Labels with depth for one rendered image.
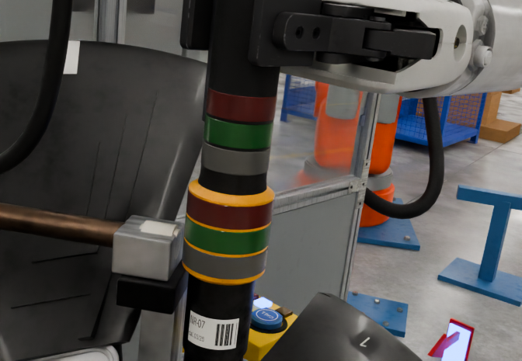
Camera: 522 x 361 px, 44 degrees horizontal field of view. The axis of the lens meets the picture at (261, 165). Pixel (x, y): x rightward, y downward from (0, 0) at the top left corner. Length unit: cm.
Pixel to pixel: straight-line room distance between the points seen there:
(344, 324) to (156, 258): 29
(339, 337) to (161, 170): 24
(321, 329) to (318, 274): 123
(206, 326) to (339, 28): 16
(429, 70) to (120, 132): 20
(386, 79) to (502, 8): 15
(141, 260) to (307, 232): 137
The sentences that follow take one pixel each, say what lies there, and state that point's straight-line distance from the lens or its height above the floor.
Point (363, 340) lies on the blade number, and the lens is 59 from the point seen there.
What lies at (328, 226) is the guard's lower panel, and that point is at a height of 88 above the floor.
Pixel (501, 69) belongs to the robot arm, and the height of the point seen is 145.
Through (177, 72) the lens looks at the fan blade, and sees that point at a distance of 48.
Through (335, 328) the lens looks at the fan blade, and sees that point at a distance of 59.
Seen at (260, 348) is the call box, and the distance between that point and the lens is 81.
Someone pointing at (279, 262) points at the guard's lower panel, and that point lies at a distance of 164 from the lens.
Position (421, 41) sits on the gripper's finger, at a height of 147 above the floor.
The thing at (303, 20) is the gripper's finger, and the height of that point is 147.
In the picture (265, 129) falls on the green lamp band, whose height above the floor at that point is 142.
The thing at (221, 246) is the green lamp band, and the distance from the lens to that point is 31.
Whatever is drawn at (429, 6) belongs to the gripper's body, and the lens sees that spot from 35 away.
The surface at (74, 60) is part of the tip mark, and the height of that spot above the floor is 142.
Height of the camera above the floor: 149
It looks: 16 degrees down
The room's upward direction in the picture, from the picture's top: 7 degrees clockwise
